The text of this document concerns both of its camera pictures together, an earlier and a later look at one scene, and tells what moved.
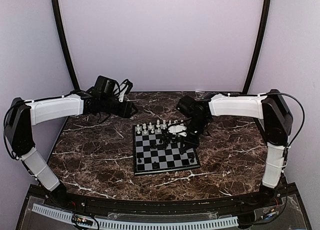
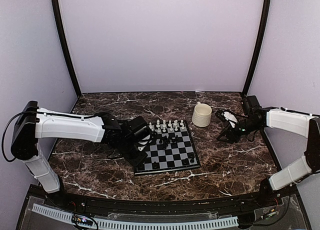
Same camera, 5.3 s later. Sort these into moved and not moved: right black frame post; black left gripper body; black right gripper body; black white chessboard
Moved: black right gripper body; black left gripper body
Not moved: right black frame post; black white chessboard
